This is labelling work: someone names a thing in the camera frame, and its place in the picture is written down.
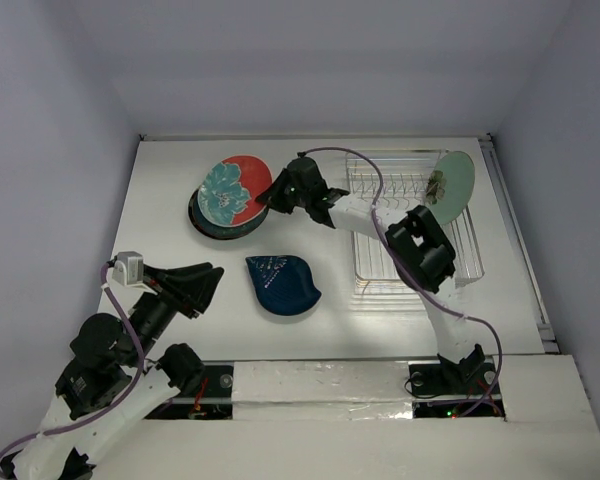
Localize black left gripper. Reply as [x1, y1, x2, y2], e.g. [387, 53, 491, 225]
[126, 260, 226, 364]

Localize red plate teal flower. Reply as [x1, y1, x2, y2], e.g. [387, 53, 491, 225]
[194, 155, 273, 228]

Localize brown striped rim plate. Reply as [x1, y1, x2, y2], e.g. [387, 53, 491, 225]
[186, 186, 268, 242]

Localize dark teal glazed plate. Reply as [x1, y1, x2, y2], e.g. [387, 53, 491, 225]
[192, 189, 267, 238]

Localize dark blue leaf plate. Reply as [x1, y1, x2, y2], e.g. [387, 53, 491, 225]
[245, 255, 322, 316]

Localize mint green flower plate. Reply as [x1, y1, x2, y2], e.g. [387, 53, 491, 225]
[423, 151, 475, 225]

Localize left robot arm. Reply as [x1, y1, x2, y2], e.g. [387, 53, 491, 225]
[0, 252, 224, 479]

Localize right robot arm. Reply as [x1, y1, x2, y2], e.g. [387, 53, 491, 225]
[257, 152, 485, 392]

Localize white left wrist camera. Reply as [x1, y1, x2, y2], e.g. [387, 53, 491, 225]
[111, 251, 145, 290]

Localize wire dish rack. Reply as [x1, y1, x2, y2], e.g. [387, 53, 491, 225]
[343, 148, 485, 288]

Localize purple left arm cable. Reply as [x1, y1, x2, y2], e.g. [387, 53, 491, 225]
[0, 260, 146, 476]

